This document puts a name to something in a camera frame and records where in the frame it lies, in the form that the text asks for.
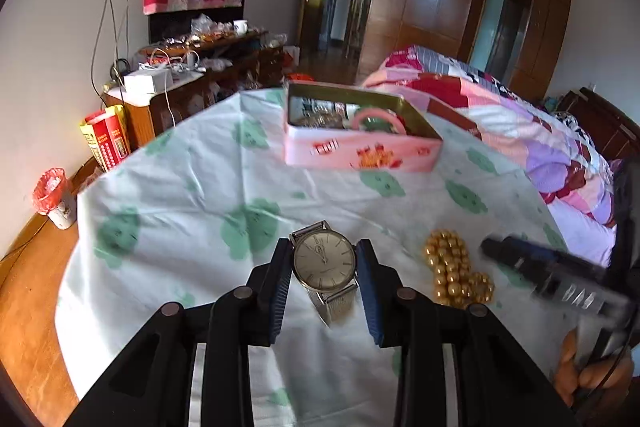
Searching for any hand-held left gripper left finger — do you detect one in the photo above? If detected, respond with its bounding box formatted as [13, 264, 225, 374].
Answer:
[65, 238, 294, 427]

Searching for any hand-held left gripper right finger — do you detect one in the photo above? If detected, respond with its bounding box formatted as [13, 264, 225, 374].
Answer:
[355, 238, 576, 427]

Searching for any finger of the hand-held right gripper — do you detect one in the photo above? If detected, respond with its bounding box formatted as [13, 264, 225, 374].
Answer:
[479, 233, 632, 319]

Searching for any silver wristwatch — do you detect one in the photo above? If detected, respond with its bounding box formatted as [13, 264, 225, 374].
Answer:
[290, 220, 360, 326]

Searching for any gold bead bracelet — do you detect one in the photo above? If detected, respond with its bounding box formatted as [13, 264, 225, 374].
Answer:
[422, 229, 496, 309]

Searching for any pink tin box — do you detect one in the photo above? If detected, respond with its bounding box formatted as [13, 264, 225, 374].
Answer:
[284, 81, 444, 172]

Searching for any green jade bangle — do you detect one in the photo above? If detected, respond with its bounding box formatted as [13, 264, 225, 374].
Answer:
[349, 106, 407, 137]

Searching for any person's right hand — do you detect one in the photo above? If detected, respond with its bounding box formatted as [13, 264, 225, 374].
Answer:
[554, 327, 635, 408]

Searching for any wooden headboard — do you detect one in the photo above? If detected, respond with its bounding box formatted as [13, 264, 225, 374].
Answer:
[556, 87, 640, 164]

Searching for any white green-print bed sheet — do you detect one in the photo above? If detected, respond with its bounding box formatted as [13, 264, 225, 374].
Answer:
[54, 87, 617, 427]

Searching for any pink patchwork quilt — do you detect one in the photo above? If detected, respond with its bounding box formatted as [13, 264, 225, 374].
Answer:
[362, 45, 619, 266]

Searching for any wooden television cabinet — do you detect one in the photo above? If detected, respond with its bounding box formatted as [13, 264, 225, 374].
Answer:
[104, 31, 292, 148]

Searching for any red and yellow bag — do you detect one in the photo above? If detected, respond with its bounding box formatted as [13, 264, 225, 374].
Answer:
[78, 104, 132, 173]

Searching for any waste bin with red liner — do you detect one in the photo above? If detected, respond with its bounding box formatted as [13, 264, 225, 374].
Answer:
[32, 167, 77, 231]

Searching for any white cardboard box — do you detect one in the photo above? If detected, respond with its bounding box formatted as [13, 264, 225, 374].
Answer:
[123, 70, 174, 96]

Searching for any wooden wardrobe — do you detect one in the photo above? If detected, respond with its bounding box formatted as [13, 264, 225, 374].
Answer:
[357, 0, 574, 104]

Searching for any black television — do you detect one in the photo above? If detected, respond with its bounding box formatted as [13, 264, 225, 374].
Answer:
[148, 3, 245, 46]

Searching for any grey power cable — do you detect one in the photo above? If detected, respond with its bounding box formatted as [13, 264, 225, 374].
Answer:
[90, 0, 132, 96]

